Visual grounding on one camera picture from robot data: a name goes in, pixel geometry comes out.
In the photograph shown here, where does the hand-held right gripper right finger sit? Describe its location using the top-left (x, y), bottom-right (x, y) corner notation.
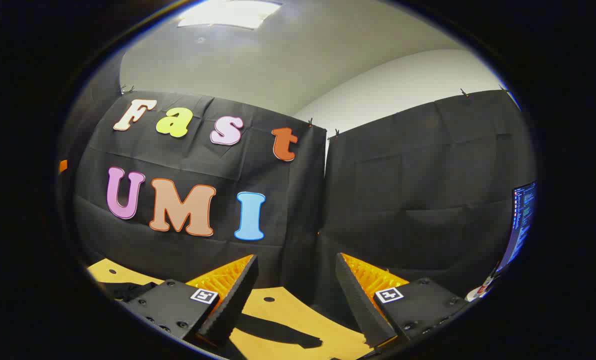
top-left (334, 252), bottom-right (473, 351)

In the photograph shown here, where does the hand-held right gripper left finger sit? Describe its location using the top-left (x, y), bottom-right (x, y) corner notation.
top-left (120, 254), bottom-right (260, 348)

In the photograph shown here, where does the white and red object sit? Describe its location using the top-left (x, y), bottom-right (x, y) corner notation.
top-left (465, 272), bottom-right (501, 302)

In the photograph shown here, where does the plain black backdrop cloth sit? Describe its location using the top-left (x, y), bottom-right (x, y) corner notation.
top-left (314, 89), bottom-right (538, 321)
top-left (57, 47), bottom-right (126, 266)

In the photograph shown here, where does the computer monitor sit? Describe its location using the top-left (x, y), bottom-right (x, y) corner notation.
top-left (498, 181), bottom-right (538, 271)

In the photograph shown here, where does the ceiling light panel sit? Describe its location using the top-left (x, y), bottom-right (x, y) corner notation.
top-left (177, 0), bottom-right (284, 30)

